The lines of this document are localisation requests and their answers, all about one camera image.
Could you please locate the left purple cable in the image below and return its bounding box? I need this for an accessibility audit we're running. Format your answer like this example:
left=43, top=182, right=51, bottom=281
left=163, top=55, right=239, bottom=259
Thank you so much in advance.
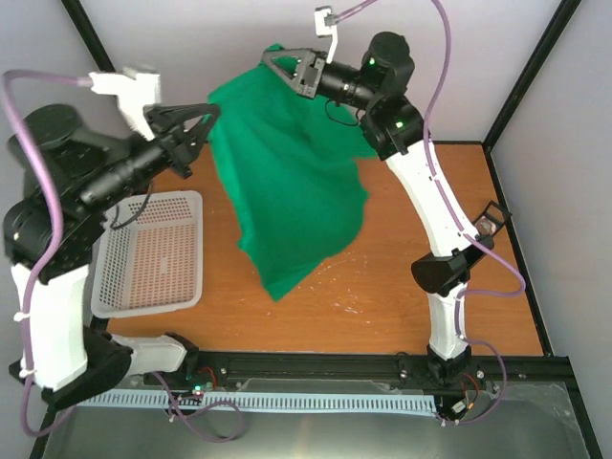
left=1, top=70, right=95, bottom=439

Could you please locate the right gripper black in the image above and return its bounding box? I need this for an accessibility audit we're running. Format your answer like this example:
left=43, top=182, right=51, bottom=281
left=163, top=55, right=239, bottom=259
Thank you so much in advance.
left=263, top=48, right=380, bottom=112

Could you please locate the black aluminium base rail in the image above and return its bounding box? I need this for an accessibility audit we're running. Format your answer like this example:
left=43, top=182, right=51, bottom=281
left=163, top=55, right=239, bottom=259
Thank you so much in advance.
left=186, top=349, right=436, bottom=391

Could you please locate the green t-shirt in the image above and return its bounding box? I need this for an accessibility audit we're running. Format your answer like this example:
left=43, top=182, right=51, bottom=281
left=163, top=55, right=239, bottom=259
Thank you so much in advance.
left=208, top=63, right=376, bottom=301

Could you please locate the black brooch box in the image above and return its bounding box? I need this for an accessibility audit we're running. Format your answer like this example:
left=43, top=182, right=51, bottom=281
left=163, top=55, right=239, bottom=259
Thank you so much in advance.
left=472, top=201, right=513, bottom=237

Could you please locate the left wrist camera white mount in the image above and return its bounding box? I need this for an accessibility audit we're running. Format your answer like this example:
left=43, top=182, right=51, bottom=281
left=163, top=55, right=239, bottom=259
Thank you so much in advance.
left=89, top=67, right=162, bottom=141

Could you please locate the right black frame post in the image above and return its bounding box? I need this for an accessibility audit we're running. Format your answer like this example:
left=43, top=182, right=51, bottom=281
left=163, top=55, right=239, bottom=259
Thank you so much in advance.
left=482, top=0, right=581, bottom=153

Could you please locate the small electronics board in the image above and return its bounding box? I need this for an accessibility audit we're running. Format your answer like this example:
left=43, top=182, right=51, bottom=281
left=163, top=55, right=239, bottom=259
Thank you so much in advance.
left=186, top=367, right=217, bottom=396

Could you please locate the purple cable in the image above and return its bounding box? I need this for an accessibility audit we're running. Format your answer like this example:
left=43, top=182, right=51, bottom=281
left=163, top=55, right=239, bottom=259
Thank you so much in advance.
left=334, top=0, right=527, bottom=426
left=1, top=70, right=95, bottom=439

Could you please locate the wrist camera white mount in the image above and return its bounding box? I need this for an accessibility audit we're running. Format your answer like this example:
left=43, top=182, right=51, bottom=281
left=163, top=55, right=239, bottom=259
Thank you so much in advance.
left=89, top=67, right=162, bottom=141
left=314, top=6, right=339, bottom=63

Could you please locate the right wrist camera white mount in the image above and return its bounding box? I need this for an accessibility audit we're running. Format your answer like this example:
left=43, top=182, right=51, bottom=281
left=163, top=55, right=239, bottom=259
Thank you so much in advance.
left=314, top=6, right=339, bottom=63

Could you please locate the black frame post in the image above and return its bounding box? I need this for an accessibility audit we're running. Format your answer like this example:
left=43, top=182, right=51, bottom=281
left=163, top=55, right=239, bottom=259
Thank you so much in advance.
left=482, top=0, right=581, bottom=153
left=61, top=0, right=116, bottom=72

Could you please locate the white plastic basket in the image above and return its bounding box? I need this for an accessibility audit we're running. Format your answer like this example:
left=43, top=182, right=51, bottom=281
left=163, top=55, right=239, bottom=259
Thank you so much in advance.
left=91, top=190, right=203, bottom=318

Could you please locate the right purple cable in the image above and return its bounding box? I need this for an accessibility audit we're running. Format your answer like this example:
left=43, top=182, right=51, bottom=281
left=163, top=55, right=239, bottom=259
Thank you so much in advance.
left=334, top=0, right=527, bottom=426

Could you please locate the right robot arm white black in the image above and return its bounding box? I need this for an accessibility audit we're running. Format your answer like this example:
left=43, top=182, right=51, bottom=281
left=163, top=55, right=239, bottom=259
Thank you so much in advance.
left=262, top=32, right=493, bottom=385

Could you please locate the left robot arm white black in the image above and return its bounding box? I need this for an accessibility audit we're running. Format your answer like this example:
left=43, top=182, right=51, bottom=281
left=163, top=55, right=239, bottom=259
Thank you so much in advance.
left=25, top=104, right=221, bottom=410

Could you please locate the left black frame post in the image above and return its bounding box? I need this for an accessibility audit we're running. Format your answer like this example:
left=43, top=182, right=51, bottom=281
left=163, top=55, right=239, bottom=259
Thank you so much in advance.
left=61, top=0, right=116, bottom=72

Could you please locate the light blue cable duct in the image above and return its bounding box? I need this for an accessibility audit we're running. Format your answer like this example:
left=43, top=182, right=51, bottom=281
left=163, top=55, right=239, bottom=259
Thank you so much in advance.
left=79, top=389, right=436, bottom=417

